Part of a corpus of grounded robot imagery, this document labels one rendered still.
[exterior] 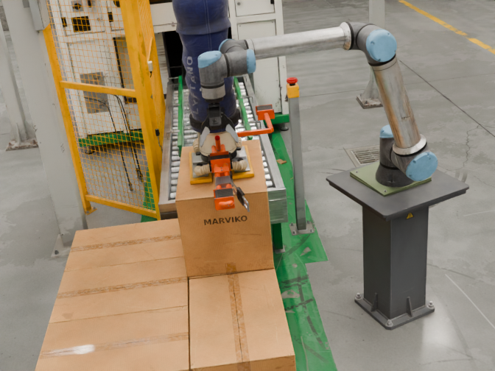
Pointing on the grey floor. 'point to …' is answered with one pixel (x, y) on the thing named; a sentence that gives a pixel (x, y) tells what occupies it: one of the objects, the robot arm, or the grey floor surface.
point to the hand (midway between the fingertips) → (219, 146)
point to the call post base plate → (301, 230)
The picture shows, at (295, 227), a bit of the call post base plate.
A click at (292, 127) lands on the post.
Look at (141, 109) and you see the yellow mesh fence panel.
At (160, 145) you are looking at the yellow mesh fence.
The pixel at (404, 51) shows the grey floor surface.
